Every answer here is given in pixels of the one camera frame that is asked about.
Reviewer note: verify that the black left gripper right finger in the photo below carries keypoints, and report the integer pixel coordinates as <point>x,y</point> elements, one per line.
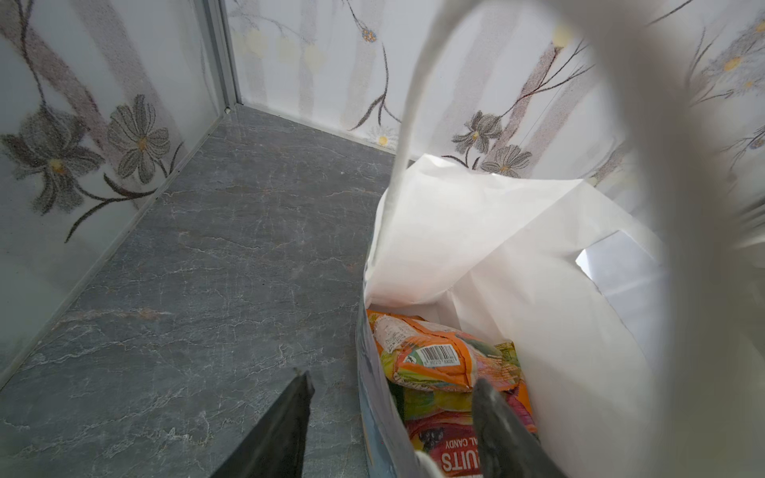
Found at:
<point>506,448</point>

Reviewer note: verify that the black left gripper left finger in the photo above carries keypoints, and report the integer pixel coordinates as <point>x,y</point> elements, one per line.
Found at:
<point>276,446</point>

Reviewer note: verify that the red orange Fox's candy packet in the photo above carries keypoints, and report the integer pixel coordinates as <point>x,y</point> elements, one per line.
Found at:
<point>440,425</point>

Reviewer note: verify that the pink Fox's candy packet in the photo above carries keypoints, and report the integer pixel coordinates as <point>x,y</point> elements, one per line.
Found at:
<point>431,357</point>

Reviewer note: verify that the floral white paper bag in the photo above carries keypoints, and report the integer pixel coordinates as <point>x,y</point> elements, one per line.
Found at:
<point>585,179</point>

